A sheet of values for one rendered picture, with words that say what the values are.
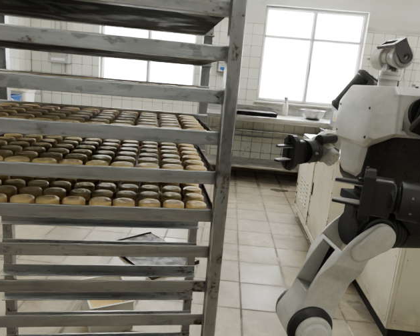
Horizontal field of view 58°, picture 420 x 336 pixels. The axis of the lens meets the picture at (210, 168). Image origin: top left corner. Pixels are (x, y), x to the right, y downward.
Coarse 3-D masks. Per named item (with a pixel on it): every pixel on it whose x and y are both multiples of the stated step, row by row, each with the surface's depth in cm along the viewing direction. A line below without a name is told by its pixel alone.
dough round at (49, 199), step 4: (40, 196) 87; (44, 196) 88; (48, 196) 88; (52, 196) 88; (56, 196) 88; (36, 200) 85; (40, 200) 85; (44, 200) 85; (48, 200) 85; (52, 200) 85; (56, 200) 86
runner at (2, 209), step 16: (0, 208) 80; (16, 208) 81; (32, 208) 81; (48, 208) 82; (64, 208) 82; (80, 208) 83; (96, 208) 83; (112, 208) 84; (128, 208) 84; (144, 208) 85; (160, 208) 85; (176, 208) 86
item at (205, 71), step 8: (208, 40) 119; (200, 72) 123; (208, 72) 121; (200, 80) 122; (208, 80) 122; (200, 104) 123; (200, 112) 124; (192, 232) 133; (192, 240) 134; (192, 264) 136; (184, 304) 139; (184, 328) 141
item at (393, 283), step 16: (384, 256) 207; (400, 256) 189; (416, 256) 188; (368, 272) 227; (384, 272) 205; (400, 272) 191; (416, 272) 190; (368, 288) 225; (384, 288) 203; (400, 288) 192; (416, 288) 192; (368, 304) 230; (384, 304) 201; (400, 304) 194; (416, 304) 193; (384, 320) 200; (400, 320) 196; (416, 320) 195
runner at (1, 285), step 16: (0, 288) 84; (16, 288) 85; (32, 288) 85; (48, 288) 86; (64, 288) 86; (80, 288) 87; (96, 288) 88; (112, 288) 88; (128, 288) 89; (144, 288) 89; (160, 288) 90; (176, 288) 90; (192, 288) 91
